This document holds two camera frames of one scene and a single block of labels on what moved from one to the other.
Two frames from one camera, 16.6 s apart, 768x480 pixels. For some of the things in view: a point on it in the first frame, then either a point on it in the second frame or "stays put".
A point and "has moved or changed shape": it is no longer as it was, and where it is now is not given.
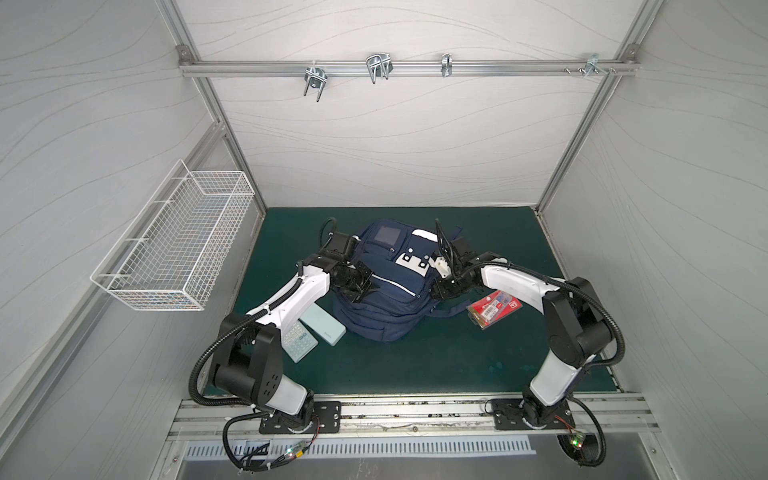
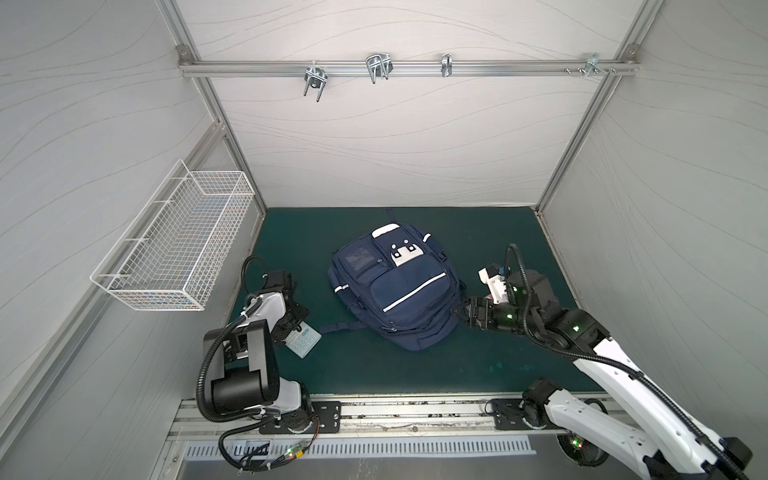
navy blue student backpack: (400, 305) has moved or changed shape
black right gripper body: (450, 280) -> (480, 312)
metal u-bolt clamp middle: (379, 65) stays put
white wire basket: (170, 252) stays put
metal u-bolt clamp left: (316, 77) stays put
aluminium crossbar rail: (240, 67) stays put
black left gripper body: (355, 280) -> (290, 322)
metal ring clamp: (446, 64) stays put
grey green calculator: (298, 341) stays put
